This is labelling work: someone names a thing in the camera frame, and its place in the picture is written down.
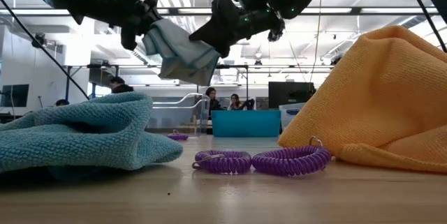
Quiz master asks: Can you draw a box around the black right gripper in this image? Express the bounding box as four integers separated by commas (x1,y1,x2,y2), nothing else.
189,0,286,59

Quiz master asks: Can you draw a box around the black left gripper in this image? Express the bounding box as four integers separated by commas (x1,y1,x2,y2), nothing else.
75,0,163,52

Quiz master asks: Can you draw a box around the pale blue cloth teal trim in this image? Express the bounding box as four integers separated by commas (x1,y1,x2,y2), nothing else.
140,18,222,87

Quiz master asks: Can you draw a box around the purple coil bracelet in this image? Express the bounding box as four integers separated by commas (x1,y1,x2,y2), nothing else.
191,149,253,175
251,135,332,177
166,129,190,142

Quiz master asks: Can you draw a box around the turquoise microfiber cloth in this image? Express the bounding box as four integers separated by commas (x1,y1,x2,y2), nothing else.
0,91,184,182

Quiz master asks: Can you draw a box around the orange microfiber cloth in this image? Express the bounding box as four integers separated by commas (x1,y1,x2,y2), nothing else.
277,24,447,175

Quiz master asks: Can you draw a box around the clear plastic bin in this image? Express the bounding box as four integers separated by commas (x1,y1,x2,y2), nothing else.
279,102,307,131
145,92,211,137

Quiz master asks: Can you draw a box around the teal plastic bin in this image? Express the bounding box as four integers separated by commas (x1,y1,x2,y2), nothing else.
211,109,282,138

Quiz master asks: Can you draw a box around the large black monitor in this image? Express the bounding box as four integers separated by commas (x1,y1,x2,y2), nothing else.
268,81,317,110

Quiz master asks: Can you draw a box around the small black monitor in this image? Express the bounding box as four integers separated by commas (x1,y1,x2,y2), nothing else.
0,84,30,108

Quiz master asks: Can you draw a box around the black ceiling camera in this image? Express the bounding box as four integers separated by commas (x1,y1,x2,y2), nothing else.
268,24,286,43
31,33,47,50
329,54,346,68

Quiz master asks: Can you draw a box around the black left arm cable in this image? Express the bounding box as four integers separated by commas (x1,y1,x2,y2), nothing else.
0,0,91,100

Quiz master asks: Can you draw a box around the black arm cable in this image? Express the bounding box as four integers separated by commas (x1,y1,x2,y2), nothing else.
0,0,91,100
401,0,447,53

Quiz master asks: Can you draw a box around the thin hanging cable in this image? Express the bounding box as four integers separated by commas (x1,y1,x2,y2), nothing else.
309,0,323,84

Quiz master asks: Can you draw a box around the black overhead frame beam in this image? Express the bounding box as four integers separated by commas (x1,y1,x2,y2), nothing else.
0,6,447,17

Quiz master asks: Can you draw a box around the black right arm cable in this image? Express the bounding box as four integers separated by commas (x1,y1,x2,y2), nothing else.
401,0,447,53

